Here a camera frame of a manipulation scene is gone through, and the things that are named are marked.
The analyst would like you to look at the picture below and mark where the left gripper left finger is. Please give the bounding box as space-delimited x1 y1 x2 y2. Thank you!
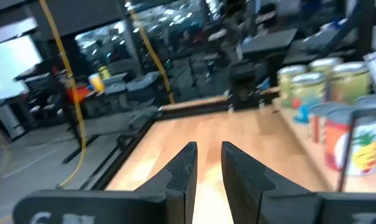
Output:
12 141 199 224

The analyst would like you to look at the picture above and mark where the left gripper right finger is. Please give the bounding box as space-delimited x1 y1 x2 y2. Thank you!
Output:
221 141 376 224

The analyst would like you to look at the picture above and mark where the diced tomatoes can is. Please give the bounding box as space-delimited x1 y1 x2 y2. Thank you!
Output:
308 102 331 144

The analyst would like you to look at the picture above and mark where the yellow and red label can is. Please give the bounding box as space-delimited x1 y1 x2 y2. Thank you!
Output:
324 108 376 177

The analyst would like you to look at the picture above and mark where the tall can floral label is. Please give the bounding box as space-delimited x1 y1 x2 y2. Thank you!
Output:
277 64 308 109

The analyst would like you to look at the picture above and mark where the tall can blue label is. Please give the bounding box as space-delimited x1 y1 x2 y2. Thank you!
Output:
290 73 328 124

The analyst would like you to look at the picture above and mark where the tall can green label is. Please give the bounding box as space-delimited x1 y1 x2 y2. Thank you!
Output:
326 61 371 105

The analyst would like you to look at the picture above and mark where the tall can pale label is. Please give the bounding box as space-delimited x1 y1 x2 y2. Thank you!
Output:
308 57 344 77

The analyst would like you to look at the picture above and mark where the red bin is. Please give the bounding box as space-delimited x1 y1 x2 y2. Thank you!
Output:
66 86 91 103

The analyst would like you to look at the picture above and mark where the yellow cable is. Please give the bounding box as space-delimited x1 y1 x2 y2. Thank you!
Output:
38 0 88 189
125 0 176 105

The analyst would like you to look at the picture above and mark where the white wall panel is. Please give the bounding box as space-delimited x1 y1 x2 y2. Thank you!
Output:
0 34 43 100

